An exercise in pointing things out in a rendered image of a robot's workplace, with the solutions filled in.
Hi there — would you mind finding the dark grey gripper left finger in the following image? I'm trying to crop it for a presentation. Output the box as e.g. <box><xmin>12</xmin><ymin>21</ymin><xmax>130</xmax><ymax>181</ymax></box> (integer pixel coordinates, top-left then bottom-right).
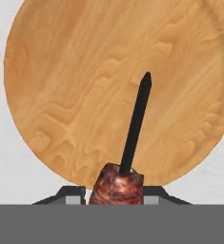
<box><xmin>31</xmin><ymin>185</ymin><xmax>87</xmax><ymax>206</ymax></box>

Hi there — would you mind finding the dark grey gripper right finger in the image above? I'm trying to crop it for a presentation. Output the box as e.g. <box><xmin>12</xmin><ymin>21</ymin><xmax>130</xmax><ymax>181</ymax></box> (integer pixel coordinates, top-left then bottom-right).
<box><xmin>143</xmin><ymin>185</ymin><xmax>193</xmax><ymax>206</ymax></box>

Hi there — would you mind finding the round wooden plate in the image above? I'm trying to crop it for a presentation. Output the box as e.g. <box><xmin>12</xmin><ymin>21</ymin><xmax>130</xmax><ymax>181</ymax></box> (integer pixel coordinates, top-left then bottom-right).
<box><xmin>3</xmin><ymin>0</ymin><xmax>224</xmax><ymax>191</ymax></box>

